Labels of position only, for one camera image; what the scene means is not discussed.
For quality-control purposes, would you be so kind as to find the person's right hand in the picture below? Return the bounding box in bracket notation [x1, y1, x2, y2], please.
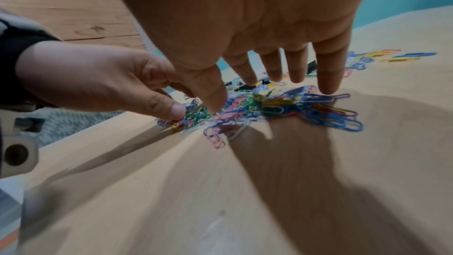
[106, 0, 385, 113]

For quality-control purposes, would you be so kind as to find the person's left hand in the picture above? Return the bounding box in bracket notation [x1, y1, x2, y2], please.
[16, 41, 199, 122]

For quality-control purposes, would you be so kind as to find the person's left forearm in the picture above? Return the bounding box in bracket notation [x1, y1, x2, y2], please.
[0, 8, 64, 110]

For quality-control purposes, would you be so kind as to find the grey patterned rug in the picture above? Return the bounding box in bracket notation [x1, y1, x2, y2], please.
[19, 108, 127, 148]

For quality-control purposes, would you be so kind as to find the large pile of coloured paper clips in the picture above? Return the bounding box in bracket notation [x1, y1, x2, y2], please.
[156, 79, 364, 149]

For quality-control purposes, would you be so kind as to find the small scatter of paper clips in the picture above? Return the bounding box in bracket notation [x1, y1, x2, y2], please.
[343, 49, 438, 77]

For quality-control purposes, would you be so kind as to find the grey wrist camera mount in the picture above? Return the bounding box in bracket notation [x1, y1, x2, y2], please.
[0, 102, 46, 179]

